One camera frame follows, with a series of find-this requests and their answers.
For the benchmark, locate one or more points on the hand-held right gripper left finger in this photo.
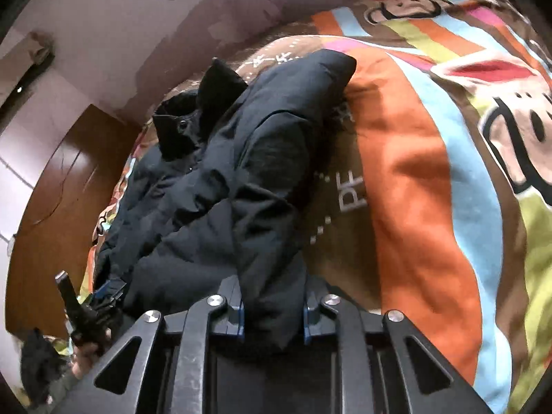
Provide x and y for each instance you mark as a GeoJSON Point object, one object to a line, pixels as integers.
{"type": "Point", "coordinates": [238, 323]}

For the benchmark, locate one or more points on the dark cloth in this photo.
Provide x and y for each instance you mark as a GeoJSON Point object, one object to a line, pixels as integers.
{"type": "Point", "coordinates": [41, 362]}

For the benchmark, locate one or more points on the printed cartoon blanket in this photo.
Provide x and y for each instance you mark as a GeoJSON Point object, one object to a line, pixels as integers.
{"type": "Point", "coordinates": [431, 159]}

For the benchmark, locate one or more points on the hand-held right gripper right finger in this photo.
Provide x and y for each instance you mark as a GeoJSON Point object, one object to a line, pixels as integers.
{"type": "Point", "coordinates": [307, 325]}

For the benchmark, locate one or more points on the dark wall fixture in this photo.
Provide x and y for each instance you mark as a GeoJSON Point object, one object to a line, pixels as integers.
{"type": "Point", "coordinates": [39, 58]}

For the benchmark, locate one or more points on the dark navy puffer jacket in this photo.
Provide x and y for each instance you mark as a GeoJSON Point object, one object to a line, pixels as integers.
{"type": "Point", "coordinates": [224, 189]}

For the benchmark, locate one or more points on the brown wooden door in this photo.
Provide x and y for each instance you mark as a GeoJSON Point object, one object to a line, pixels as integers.
{"type": "Point", "coordinates": [60, 215]}

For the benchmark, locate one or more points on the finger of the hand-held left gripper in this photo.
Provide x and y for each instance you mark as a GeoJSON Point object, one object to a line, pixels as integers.
{"type": "Point", "coordinates": [110, 294]}

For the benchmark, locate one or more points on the person's left hand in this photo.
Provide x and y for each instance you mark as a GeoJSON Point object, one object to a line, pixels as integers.
{"type": "Point", "coordinates": [83, 364]}

